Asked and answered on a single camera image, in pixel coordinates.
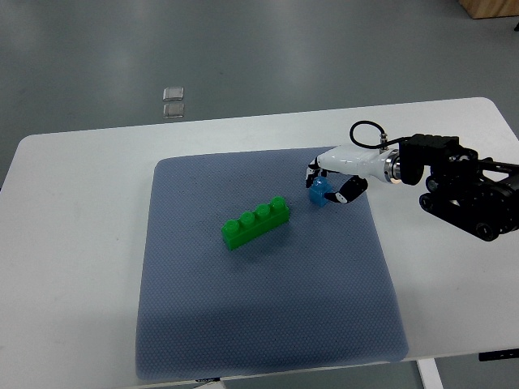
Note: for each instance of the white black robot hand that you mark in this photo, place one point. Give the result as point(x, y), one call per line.
point(357, 163)

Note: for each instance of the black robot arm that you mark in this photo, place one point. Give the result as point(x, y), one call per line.
point(477, 196)

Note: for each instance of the green four-stud toy block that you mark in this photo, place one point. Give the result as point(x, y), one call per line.
point(253, 224)

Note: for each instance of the upper floor socket plate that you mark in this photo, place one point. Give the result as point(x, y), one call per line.
point(173, 93)

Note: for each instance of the white table leg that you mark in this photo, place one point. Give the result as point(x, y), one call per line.
point(429, 374)

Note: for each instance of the wooden cabinet corner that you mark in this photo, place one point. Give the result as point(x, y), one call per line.
point(487, 9)

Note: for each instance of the black desk control panel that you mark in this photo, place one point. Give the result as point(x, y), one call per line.
point(499, 355)

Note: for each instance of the blue toy block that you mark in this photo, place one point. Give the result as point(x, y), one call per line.
point(318, 189)

